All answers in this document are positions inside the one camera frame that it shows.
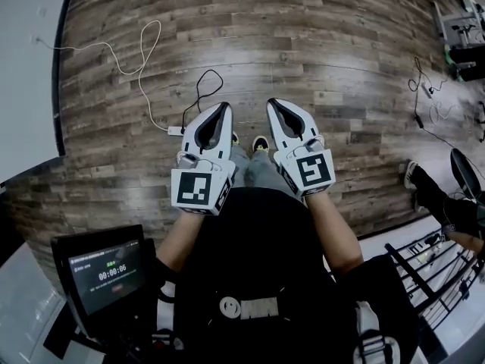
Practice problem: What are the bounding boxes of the person's right leg grey jeans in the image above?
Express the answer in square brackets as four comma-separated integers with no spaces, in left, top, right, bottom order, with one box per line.
[248,149,283,191]

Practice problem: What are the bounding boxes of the thin white cable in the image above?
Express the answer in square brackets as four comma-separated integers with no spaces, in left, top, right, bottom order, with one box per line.
[429,102,460,124]

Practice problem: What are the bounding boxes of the black metal railing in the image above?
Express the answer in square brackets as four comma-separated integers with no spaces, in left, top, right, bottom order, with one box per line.
[383,237,485,320]

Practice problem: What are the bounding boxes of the person's leg grey jeans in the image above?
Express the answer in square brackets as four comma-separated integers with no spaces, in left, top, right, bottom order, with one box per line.
[230,142,251,189]
[248,149,283,191]

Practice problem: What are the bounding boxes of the person's left leg grey jeans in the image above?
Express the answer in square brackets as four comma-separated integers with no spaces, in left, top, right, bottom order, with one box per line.
[230,142,251,189]

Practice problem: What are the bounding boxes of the grey metal desk frame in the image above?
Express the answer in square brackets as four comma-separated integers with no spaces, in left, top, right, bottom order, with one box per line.
[433,0,485,49]

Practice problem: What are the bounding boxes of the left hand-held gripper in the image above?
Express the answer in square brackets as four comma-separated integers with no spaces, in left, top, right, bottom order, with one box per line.
[170,102,239,217]

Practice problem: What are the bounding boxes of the white harness strap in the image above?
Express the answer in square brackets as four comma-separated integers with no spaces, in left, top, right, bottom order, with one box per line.
[352,300,405,364]
[153,281,186,352]

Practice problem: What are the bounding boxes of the person's black clothed torso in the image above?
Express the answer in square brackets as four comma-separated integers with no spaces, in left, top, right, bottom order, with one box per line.
[155,187,420,364]

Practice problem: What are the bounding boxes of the person's right forearm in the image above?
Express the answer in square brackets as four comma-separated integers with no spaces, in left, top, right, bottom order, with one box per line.
[305,193,361,276]

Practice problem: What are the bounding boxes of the black timer monitor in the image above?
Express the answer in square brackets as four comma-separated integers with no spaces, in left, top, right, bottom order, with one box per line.
[51,224,156,318]

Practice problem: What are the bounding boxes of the white power cable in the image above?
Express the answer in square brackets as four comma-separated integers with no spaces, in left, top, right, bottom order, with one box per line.
[33,20,171,131]

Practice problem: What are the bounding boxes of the person's left forearm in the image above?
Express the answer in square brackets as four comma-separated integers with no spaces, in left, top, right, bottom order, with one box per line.
[157,212,209,276]

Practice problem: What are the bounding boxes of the person's right black yellow shoe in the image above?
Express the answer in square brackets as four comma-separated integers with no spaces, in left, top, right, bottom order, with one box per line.
[252,135,271,154]

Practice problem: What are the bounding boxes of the black power cable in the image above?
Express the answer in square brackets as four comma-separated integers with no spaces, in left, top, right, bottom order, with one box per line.
[408,56,455,142]
[180,68,224,128]

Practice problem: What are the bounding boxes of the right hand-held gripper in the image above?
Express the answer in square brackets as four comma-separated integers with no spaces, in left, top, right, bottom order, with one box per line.
[265,97,338,200]

